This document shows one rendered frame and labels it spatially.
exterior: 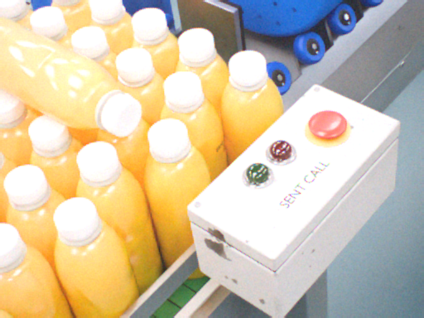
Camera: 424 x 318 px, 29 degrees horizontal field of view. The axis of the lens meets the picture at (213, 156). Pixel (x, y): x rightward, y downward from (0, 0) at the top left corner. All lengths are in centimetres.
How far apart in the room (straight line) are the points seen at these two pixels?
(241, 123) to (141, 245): 17
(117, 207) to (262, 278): 17
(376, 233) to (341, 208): 134
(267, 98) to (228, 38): 20
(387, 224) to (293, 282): 138
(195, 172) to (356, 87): 44
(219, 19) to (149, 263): 34
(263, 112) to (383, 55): 40
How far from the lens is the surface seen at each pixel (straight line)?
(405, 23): 127
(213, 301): 91
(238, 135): 89
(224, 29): 104
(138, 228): 83
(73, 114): 78
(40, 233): 80
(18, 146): 89
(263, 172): 73
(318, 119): 77
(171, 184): 80
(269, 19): 110
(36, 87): 80
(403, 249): 207
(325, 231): 75
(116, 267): 77
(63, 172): 84
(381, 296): 198
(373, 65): 121
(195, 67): 90
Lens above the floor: 165
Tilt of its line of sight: 46 degrees down
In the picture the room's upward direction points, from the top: 9 degrees counter-clockwise
